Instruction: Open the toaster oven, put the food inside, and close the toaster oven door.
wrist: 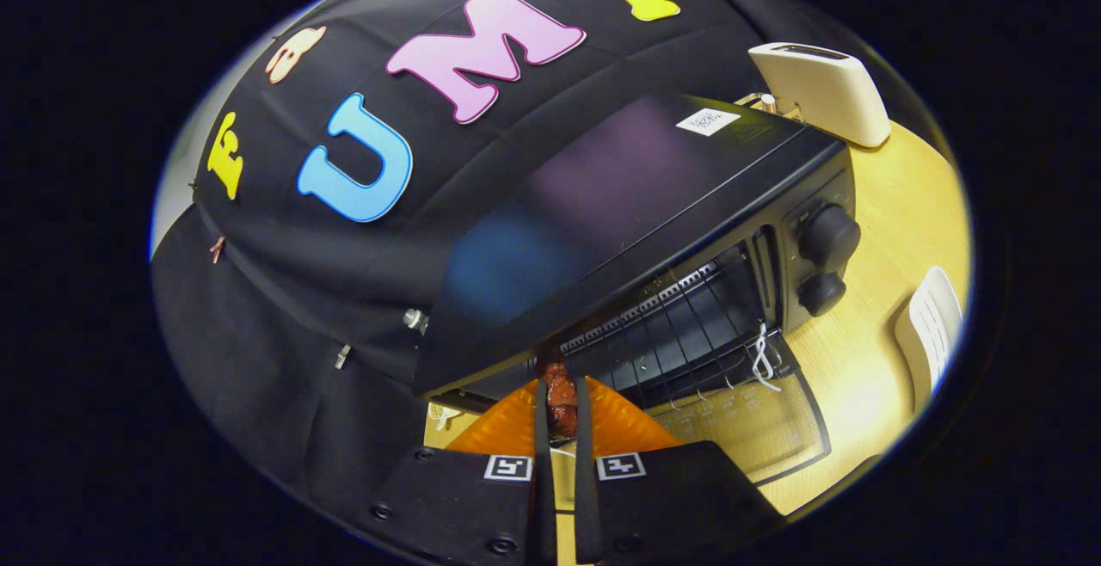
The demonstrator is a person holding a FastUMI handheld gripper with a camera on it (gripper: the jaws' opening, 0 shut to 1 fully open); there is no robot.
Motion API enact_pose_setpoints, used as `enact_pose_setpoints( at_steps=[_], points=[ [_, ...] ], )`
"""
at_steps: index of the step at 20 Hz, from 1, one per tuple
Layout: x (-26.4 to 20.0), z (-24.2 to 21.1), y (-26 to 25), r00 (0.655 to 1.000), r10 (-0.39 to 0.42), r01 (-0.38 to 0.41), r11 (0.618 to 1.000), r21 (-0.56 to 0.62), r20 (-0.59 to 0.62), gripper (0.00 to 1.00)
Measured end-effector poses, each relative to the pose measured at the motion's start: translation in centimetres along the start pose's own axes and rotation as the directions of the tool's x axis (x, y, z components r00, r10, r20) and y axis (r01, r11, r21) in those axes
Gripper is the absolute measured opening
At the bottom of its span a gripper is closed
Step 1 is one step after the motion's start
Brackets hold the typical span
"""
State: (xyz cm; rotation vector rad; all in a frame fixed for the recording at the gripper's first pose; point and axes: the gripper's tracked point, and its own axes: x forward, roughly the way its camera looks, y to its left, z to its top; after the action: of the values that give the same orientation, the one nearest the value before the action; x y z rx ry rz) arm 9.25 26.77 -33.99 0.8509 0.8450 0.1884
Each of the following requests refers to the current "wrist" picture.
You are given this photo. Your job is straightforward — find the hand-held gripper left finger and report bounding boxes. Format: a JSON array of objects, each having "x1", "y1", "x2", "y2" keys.
[{"x1": 347, "y1": 378, "x2": 557, "y2": 564}]

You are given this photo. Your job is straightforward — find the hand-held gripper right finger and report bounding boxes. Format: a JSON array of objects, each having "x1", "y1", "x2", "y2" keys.
[{"x1": 574, "y1": 376, "x2": 790, "y2": 564}]

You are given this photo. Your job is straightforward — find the red-brown meat slice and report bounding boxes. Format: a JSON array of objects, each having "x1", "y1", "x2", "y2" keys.
[{"x1": 540, "y1": 361, "x2": 579, "y2": 440}]

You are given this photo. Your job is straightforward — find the black toaster oven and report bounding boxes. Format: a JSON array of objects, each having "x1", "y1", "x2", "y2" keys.
[{"x1": 413, "y1": 93, "x2": 863, "y2": 488}]

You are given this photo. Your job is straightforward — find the white pop-up toaster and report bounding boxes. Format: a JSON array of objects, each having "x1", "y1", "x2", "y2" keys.
[{"x1": 747, "y1": 42, "x2": 892, "y2": 149}]

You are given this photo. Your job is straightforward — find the white rectangular dish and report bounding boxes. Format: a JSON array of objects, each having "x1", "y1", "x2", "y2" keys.
[{"x1": 893, "y1": 267, "x2": 964, "y2": 412}]

